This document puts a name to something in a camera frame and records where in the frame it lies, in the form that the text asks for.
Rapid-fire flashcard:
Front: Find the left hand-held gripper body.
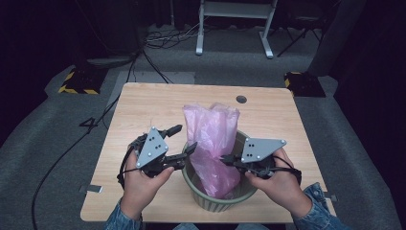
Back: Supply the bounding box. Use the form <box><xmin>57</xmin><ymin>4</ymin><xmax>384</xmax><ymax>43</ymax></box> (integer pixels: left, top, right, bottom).
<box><xmin>128</xmin><ymin>126</ymin><xmax>176</xmax><ymax>178</ymax></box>

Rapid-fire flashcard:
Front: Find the person's left hand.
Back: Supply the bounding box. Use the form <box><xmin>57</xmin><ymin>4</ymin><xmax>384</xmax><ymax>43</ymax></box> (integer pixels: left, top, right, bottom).
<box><xmin>120</xmin><ymin>152</ymin><xmax>175</xmax><ymax>221</ymax></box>

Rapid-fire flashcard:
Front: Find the green plastic bin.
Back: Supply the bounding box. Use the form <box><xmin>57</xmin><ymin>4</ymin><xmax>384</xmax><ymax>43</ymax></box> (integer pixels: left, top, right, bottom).
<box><xmin>181</xmin><ymin>129</ymin><xmax>259</xmax><ymax>214</ymax></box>

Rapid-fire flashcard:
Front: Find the long black floor cable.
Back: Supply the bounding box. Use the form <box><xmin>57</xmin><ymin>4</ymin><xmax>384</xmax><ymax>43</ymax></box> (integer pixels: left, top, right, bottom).
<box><xmin>31</xmin><ymin>47</ymin><xmax>143</xmax><ymax>230</ymax></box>

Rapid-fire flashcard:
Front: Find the grey fabric column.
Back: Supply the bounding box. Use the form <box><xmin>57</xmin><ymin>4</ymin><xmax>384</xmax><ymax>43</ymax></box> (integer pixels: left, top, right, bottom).
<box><xmin>307</xmin><ymin>0</ymin><xmax>368</xmax><ymax>77</ymax></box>

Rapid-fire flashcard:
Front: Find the pink plastic bag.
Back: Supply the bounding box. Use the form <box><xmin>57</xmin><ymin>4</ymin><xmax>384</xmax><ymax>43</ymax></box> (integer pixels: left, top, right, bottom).
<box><xmin>182</xmin><ymin>102</ymin><xmax>242</xmax><ymax>199</ymax></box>

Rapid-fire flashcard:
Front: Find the person's leg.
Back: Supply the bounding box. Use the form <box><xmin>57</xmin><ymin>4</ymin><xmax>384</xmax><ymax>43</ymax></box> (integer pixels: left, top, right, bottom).
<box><xmin>235</xmin><ymin>223</ymin><xmax>271</xmax><ymax>230</ymax></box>
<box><xmin>171</xmin><ymin>222</ymin><xmax>199</xmax><ymax>230</ymax></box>

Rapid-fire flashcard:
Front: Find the bundle of floor cables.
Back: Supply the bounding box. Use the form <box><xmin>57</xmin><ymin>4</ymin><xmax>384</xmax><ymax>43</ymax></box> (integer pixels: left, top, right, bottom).
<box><xmin>145</xmin><ymin>22</ymin><xmax>205</xmax><ymax>51</ymax></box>

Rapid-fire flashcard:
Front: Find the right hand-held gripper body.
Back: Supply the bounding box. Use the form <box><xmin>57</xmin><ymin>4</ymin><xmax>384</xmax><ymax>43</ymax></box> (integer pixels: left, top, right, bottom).
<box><xmin>240</xmin><ymin>137</ymin><xmax>287</xmax><ymax>180</ymax></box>

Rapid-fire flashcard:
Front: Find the right hand-held gripper cable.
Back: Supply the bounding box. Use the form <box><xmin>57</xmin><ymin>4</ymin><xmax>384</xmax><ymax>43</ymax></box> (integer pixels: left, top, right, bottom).
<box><xmin>264</xmin><ymin>154</ymin><xmax>303</xmax><ymax>186</ymax></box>

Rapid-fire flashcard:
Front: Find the short black floor cable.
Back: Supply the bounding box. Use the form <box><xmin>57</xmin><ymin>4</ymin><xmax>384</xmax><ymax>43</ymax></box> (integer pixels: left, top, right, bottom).
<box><xmin>142</xmin><ymin>49</ymin><xmax>174</xmax><ymax>84</ymax></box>

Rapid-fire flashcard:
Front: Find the person's right hand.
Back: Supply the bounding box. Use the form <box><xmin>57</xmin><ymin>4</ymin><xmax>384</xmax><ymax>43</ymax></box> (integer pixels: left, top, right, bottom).
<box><xmin>244</xmin><ymin>147</ymin><xmax>312</xmax><ymax>219</ymax></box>

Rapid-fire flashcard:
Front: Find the hand-held gripper cable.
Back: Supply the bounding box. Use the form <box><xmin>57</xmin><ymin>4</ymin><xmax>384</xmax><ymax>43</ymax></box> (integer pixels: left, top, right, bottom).
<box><xmin>264</xmin><ymin>154</ymin><xmax>303</xmax><ymax>186</ymax></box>
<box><xmin>117</xmin><ymin>137</ymin><xmax>145</xmax><ymax>190</ymax></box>

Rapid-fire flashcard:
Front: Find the black yellow striped base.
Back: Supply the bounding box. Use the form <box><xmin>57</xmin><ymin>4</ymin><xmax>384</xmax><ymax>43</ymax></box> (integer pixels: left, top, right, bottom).
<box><xmin>57</xmin><ymin>65</ymin><xmax>108</xmax><ymax>96</ymax></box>
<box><xmin>283</xmin><ymin>71</ymin><xmax>327</xmax><ymax>99</ymax></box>

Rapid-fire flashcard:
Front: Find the person's left leg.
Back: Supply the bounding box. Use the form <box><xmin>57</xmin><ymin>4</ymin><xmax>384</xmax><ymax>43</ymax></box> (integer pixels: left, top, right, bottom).
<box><xmin>171</xmin><ymin>222</ymin><xmax>199</xmax><ymax>230</ymax></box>

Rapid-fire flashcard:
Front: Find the person's right leg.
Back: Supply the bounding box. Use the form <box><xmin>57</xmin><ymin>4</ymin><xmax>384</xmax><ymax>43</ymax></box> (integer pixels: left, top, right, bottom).
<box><xmin>235</xmin><ymin>223</ymin><xmax>271</xmax><ymax>230</ymax></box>

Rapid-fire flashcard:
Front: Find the left hand-held gripper cable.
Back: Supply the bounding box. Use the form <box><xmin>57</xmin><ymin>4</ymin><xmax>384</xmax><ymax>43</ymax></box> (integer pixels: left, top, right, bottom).
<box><xmin>117</xmin><ymin>137</ymin><xmax>145</xmax><ymax>190</ymax></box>

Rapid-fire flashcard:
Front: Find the black tripod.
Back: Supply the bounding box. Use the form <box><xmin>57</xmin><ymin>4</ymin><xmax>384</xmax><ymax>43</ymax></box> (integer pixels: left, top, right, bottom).
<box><xmin>276</xmin><ymin>25</ymin><xmax>324</xmax><ymax>58</ymax></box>

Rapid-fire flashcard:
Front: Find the white metal stand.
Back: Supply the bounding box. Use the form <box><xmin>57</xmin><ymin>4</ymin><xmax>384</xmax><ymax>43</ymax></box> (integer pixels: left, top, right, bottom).
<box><xmin>195</xmin><ymin>0</ymin><xmax>278</xmax><ymax>60</ymax></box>

